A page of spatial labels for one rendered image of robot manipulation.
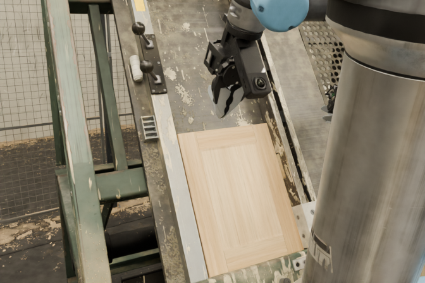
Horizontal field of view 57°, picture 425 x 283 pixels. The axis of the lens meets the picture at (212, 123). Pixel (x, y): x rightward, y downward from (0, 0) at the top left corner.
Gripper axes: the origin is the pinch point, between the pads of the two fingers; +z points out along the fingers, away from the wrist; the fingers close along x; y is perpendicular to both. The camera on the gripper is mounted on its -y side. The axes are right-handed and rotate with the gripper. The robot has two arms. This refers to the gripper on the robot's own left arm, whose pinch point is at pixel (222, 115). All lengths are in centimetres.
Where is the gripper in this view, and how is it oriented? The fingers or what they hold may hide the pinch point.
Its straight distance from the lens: 82.4
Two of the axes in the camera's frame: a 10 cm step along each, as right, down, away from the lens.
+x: -8.7, 1.2, -4.8
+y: -4.4, -6.4, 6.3
